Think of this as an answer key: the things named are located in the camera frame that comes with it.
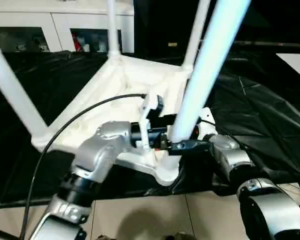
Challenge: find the white table frame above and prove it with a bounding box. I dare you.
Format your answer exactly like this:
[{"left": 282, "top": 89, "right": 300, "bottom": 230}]
[{"left": 31, "top": 52, "right": 193, "bottom": 187}]

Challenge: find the black work mat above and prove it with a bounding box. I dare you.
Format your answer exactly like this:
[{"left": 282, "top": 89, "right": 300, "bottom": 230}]
[{"left": 0, "top": 49, "right": 300, "bottom": 208}]

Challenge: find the white plastic table leg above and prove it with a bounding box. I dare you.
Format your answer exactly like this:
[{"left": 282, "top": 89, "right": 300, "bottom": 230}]
[
  {"left": 169, "top": 0, "right": 252, "bottom": 144},
  {"left": 105, "top": 0, "right": 122, "bottom": 58},
  {"left": 181, "top": 0, "right": 212, "bottom": 72},
  {"left": 0, "top": 31, "right": 50, "bottom": 148}
]

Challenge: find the black metal stand leg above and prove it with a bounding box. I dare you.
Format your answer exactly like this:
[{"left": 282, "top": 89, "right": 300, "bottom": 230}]
[{"left": 0, "top": 224, "right": 22, "bottom": 238}]

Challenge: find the white glass-door cabinet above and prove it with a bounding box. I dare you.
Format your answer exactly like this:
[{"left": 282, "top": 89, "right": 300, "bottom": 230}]
[{"left": 0, "top": 0, "right": 135, "bottom": 54}]

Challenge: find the white flat board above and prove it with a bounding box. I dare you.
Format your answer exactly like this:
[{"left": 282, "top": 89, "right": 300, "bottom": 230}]
[{"left": 276, "top": 52, "right": 300, "bottom": 83}]

